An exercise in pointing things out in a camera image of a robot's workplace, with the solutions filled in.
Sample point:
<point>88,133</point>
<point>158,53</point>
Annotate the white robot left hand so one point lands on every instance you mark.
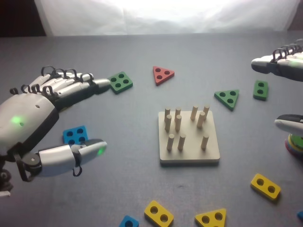
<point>26,113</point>

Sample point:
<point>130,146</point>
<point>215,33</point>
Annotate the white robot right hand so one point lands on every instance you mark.
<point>288,68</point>

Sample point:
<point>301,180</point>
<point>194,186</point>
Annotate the green two-hole rectangle block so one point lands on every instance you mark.
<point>260,95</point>

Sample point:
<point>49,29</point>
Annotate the blue four-hole square block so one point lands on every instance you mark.
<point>75,136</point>

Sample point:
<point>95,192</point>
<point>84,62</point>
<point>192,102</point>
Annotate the green three-hole triangle block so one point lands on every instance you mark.
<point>223,99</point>

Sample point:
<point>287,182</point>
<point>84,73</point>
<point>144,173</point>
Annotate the green four-hole square block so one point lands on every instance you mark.
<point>118,88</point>

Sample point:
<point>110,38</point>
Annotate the yellow two-hole rectangle block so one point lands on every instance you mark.
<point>158,216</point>
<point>265,183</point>

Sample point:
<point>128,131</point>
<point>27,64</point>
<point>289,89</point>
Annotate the wooden peg board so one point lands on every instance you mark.
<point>189,151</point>

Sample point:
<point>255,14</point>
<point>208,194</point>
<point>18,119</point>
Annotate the red three-hole triangle block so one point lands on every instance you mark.
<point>158,80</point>

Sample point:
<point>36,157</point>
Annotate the blue three-hole triangle block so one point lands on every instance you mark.
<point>300,215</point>

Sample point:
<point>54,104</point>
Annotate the blue two-hole rectangle block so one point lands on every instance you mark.
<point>127,222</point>

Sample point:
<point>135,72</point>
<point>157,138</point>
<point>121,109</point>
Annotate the yellow three-hole triangle block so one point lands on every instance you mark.
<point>210,216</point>

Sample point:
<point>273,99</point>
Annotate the grey table cloth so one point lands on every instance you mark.
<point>132,189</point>

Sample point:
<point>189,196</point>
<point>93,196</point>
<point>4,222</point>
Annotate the white backdrop sheet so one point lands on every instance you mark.
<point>165,16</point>

